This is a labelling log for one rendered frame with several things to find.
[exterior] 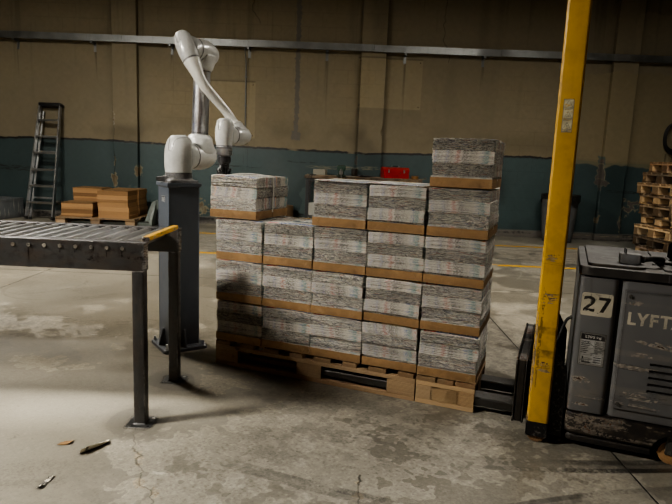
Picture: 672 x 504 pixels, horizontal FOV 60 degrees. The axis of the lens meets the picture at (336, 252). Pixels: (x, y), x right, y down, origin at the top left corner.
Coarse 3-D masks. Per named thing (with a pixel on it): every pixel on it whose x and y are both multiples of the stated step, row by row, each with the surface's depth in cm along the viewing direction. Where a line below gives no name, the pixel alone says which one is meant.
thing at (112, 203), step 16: (80, 192) 905; (96, 192) 904; (112, 192) 866; (128, 192) 867; (144, 192) 930; (64, 208) 868; (80, 208) 869; (96, 208) 885; (112, 208) 868; (128, 208) 868; (144, 208) 931; (128, 224) 870
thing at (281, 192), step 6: (234, 174) 335; (240, 174) 337; (246, 174) 338; (252, 174) 340; (276, 180) 326; (282, 180) 331; (276, 186) 325; (282, 186) 333; (276, 192) 326; (282, 192) 334; (276, 198) 329; (282, 198) 335; (276, 204) 330; (282, 204) 337; (276, 216) 330
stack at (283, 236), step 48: (240, 240) 313; (288, 240) 304; (336, 240) 293; (384, 240) 284; (240, 288) 317; (288, 288) 306; (336, 288) 295; (384, 288) 287; (288, 336) 310; (336, 336) 299; (384, 336) 289; (336, 384) 303
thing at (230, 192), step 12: (216, 180) 312; (228, 180) 310; (240, 180) 307; (252, 180) 305; (264, 180) 311; (216, 192) 315; (228, 192) 312; (240, 192) 309; (252, 192) 307; (264, 192) 313; (216, 204) 315; (228, 204) 313; (240, 204) 310; (252, 204) 307; (264, 204) 316
